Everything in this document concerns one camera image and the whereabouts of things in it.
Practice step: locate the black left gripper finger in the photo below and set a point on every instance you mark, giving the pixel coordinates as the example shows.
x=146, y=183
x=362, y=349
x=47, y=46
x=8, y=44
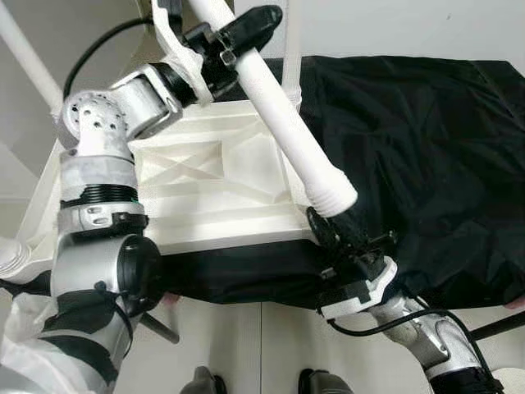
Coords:
x=254, y=25

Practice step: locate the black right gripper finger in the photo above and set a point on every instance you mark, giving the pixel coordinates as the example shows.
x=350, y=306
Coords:
x=322, y=230
x=354, y=230

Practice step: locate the white plastic children table top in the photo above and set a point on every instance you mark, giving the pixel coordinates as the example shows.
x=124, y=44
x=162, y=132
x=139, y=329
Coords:
x=213, y=205

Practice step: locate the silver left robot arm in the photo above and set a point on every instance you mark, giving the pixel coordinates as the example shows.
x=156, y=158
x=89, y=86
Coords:
x=94, y=123

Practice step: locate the black cloth table cover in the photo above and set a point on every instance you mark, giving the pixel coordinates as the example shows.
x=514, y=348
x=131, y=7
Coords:
x=426, y=164

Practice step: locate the grey right robot foot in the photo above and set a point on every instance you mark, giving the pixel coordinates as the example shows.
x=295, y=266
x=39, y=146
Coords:
x=324, y=383

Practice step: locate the grey robot foot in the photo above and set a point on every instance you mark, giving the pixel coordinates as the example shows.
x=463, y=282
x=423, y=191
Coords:
x=324, y=383
x=203, y=382

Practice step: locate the black metal work table leg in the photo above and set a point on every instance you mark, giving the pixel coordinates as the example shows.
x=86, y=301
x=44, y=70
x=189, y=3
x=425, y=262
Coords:
x=500, y=326
x=160, y=328

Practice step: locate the pink table corner piece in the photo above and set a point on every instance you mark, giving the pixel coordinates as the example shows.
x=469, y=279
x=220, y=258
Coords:
x=515, y=302
x=168, y=300

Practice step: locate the grey left robot foot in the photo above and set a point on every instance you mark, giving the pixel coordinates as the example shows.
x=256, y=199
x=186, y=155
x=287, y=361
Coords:
x=203, y=382

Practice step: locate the white round floor base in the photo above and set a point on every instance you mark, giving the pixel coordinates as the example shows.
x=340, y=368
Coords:
x=513, y=382

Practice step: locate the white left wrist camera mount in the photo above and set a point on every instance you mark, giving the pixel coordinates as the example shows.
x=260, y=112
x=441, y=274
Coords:
x=176, y=49

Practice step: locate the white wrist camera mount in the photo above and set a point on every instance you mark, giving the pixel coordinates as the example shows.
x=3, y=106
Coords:
x=357, y=300
x=176, y=49

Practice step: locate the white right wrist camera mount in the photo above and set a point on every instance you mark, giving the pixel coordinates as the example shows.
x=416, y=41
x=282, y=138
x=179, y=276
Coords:
x=357, y=300

